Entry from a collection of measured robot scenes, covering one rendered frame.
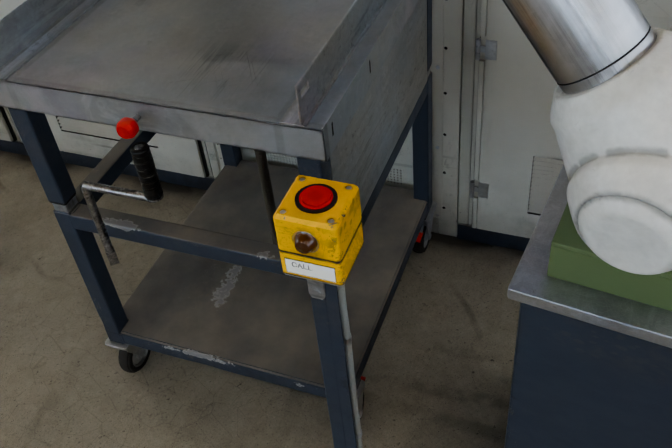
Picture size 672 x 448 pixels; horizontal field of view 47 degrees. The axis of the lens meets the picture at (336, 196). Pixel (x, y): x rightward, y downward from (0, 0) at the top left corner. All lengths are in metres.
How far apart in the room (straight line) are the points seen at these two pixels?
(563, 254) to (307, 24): 0.61
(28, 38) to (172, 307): 0.69
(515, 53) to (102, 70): 0.86
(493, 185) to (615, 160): 1.20
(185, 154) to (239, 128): 1.13
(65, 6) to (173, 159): 0.89
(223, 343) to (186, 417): 0.21
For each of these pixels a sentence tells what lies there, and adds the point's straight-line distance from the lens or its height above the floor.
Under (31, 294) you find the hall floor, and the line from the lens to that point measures 2.24.
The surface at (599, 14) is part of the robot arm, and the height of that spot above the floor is 1.13.
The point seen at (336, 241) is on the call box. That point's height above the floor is 0.88.
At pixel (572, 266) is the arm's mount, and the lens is 1.00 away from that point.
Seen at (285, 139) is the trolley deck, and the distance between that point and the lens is 1.13.
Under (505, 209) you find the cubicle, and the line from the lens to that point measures 1.99.
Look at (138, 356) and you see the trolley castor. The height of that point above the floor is 0.05.
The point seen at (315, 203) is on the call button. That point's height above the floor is 0.91.
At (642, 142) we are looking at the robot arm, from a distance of 0.76.
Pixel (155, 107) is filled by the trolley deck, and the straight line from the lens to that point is 1.21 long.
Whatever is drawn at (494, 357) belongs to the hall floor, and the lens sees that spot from 1.87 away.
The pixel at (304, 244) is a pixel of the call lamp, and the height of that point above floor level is 0.88.
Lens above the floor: 1.49
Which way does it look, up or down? 41 degrees down
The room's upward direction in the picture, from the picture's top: 6 degrees counter-clockwise
